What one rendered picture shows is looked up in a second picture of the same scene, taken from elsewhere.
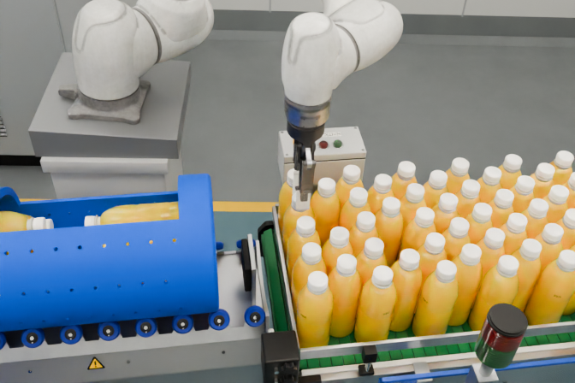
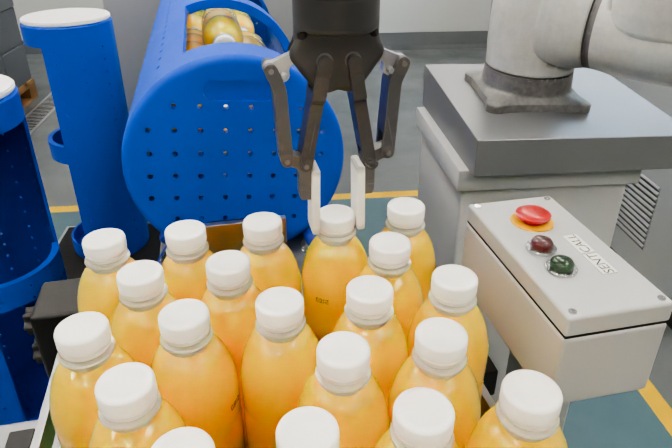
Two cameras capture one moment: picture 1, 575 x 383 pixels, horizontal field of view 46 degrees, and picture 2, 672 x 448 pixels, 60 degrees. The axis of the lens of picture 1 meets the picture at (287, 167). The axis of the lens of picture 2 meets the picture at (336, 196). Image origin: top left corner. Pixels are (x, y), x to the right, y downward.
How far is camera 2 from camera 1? 1.38 m
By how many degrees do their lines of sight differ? 70
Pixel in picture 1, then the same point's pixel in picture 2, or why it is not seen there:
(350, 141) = (592, 289)
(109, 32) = not seen: outside the picture
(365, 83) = not seen: outside the picture
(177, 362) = not seen: hidden behind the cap
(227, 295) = not seen: hidden behind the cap
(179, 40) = (627, 32)
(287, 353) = (48, 303)
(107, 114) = (482, 86)
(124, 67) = (517, 20)
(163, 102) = (560, 124)
